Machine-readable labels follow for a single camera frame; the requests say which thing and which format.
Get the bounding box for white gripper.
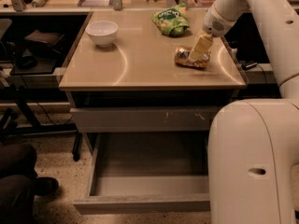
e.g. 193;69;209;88
188;6;235;62

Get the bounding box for black shoe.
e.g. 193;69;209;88
34;177;59;196

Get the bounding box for open grey drawer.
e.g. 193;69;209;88
74;132;209;215

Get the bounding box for white ceramic bowl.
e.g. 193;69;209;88
85;21;119;47

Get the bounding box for black power adapter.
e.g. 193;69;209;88
241;61;257;71

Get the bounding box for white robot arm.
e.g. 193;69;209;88
203;0;299;224

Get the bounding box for person's dark trouser legs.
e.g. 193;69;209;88
0;145;36;224

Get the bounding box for grey drawer cabinet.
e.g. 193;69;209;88
58;8;248;216

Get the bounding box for closed grey upper drawer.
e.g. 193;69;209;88
70;106;219;133

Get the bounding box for green chip bag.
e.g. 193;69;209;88
151;3;190;37

